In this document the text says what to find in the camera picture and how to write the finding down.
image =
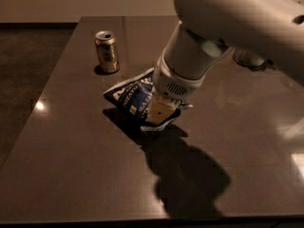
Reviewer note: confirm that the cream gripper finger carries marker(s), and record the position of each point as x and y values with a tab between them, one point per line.
160	109

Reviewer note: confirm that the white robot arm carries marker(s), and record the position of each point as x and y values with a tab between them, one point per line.
270	29

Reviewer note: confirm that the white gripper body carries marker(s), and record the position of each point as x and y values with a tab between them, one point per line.
168	82

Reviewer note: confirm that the gold soda can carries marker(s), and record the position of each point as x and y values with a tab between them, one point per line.
105	43

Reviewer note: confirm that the blue kettle chip bag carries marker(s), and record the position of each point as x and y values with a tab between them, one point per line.
133	97

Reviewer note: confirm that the metal cylindrical container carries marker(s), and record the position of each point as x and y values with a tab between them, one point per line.
247	58

